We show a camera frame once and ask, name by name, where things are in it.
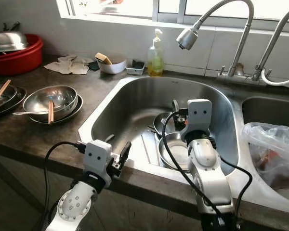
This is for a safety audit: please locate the small steel bowl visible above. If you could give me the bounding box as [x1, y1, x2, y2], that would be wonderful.
[153, 112, 184, 138]

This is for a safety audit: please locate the yellow dish soap pump bottle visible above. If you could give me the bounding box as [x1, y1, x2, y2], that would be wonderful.
[146, 29, 166, 77]

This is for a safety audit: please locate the white ceramic bowl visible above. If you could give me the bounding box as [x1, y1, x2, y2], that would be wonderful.
[97, 58, 128, 75]

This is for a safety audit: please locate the dark scourer in tray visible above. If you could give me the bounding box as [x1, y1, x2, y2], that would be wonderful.
[130, 60, 145, 69]

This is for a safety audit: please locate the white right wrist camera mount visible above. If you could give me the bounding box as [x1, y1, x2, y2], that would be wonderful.
[183, 99, 213, 134]

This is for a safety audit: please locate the gooseneck faucet with spray head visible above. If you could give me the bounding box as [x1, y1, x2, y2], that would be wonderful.
[176, 0, 258, 83]

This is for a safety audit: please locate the grey window frame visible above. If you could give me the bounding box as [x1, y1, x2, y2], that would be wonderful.
[55, 0, 289, 34]

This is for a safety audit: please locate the white crumpled cloth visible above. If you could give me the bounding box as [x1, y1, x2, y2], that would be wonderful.
[44, 54, 92, 76]

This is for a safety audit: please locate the white hose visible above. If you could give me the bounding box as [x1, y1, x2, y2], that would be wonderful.
[260, 69, 289, 88]

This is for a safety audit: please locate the clear plastic bag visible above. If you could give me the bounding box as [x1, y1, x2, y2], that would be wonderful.
[241, 122, 289, 191]

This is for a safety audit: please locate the shallow steel dish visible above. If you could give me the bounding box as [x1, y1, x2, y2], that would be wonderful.
[0, 85, 19, 109]

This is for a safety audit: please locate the plain steel gooseneck faucet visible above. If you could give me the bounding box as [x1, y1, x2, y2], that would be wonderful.
[252, 4, 289, 82]

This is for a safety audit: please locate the yellow dish sponge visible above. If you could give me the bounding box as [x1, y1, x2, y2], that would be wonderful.
[95, 52, 113, 65]

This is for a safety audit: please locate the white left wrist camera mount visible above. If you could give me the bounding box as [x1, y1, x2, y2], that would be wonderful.
[84, 140, 113, 189]

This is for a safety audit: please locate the dark green scouring pad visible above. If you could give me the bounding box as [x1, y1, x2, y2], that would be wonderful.
[87, 61, 101, 72]

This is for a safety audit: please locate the small clear plastic tray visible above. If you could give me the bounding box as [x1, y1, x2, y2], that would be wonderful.
[125, 59, 146, 76]

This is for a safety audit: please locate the steel dome lid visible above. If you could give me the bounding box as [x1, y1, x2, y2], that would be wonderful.
[0, 31, 28, 53]

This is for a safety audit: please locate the black pot handle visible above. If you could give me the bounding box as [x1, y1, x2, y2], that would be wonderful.
[3, 22, 20, 33]

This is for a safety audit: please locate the wide steel plate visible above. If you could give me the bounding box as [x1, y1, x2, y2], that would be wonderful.
[0, 87, 27, 116]

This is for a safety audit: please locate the stainless steel double sink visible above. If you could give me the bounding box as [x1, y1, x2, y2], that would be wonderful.
[78, 75, 289, 217]

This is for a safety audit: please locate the red plastic basin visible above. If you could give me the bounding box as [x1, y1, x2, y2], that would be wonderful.
[0, 34, 44, 77]

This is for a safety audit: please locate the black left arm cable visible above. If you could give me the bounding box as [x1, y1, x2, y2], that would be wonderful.
[41, 141, 88, 231]

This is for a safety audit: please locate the deep steel bowl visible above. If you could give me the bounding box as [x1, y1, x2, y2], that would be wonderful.
[23, 85, 79, 119]

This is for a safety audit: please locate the steel spoon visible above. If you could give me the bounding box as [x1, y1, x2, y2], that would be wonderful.
[13, 110, 50, 116]

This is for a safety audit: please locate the long wooden chopstick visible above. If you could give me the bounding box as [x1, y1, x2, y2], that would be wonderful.
[0, 79, 12, 109]

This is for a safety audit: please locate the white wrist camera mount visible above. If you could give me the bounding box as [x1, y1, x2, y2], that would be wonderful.
[84, 140, 113, 189]
[183, 99, 213, 134]

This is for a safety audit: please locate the round steel plate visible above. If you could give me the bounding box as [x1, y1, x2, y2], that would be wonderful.
[158, 132, 191, 172]

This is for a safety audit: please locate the steel plate under deep bowl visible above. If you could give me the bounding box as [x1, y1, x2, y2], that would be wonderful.
[26, 95, 84, 125]

